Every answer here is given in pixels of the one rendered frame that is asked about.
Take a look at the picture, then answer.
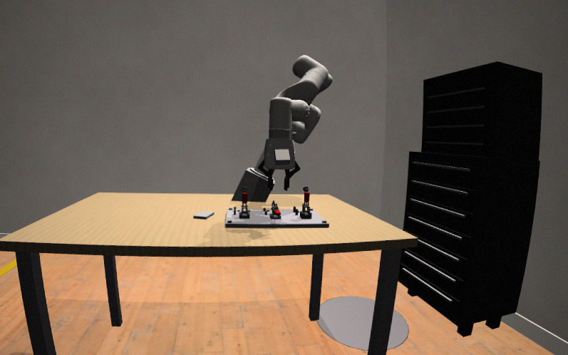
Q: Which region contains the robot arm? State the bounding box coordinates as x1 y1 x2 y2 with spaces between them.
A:
269 56 333 165

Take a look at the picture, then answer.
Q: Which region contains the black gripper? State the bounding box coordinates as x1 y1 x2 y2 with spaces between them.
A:
258 138 300 190

